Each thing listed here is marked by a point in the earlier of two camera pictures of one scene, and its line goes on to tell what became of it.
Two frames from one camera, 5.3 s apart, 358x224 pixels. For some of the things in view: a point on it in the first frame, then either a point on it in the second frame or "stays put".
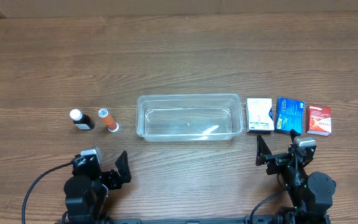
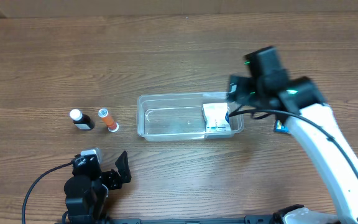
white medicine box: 259,115 to 214,114
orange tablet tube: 112,126 stays put
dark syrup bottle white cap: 81,121 stays put
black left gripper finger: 122,165 stays put
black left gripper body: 111,178 stays put
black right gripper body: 279,157 to 237,89
